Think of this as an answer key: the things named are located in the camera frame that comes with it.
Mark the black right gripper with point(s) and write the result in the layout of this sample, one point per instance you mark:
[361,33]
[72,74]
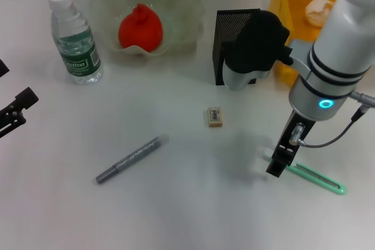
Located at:
[282,152]

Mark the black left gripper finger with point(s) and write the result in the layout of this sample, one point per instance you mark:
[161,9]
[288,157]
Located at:
[26,97]
[3,69]

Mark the mint green utility knife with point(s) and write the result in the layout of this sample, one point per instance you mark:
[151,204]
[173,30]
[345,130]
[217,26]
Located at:
[319,178]

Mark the clear green-label water bottle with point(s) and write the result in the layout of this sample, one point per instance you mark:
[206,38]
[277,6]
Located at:
[76,48]

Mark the orange fruit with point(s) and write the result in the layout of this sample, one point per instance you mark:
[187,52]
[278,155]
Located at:
[140,32]

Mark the white paper ball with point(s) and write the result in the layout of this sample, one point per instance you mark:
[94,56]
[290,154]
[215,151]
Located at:
[317,13]

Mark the small beige eraser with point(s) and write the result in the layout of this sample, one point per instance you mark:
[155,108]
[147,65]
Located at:
[215,117]

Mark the silver marker pen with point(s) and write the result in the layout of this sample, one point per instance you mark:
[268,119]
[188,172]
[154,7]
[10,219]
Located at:
[134,156]

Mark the black mesh pen holder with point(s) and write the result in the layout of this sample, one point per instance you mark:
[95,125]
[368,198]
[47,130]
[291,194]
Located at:
[228,27]

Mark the clear green fruit bowl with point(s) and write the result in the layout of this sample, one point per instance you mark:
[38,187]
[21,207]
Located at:
[175,13]

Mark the yellow plastic bin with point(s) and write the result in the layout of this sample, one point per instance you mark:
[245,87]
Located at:
[296,4]

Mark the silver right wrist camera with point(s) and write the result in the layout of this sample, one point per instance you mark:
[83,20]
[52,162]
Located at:
[257,48]

